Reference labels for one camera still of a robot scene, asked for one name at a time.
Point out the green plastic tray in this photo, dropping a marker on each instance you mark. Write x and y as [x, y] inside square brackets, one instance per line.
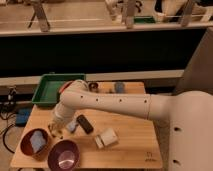
[46, 94]

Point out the blue crumpled cloth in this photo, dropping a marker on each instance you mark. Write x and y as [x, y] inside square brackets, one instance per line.
[72, 126]

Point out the blue box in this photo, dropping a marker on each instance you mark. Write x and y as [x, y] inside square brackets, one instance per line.
[22, 116]

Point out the dark red bowl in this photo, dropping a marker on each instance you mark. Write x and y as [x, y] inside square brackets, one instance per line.
[64, 156]

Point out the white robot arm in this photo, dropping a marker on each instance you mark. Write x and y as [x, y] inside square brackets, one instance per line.
[190, 115]

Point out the black remote control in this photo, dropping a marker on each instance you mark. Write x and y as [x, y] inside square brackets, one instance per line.
[85, 124]

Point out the small metal cup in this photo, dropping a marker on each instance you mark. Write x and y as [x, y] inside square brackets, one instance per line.
[93, 87]

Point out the brown bowl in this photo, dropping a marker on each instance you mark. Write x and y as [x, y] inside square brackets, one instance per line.
[26, 147]

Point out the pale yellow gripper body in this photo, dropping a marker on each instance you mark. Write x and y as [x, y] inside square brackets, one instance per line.
[55, 129]

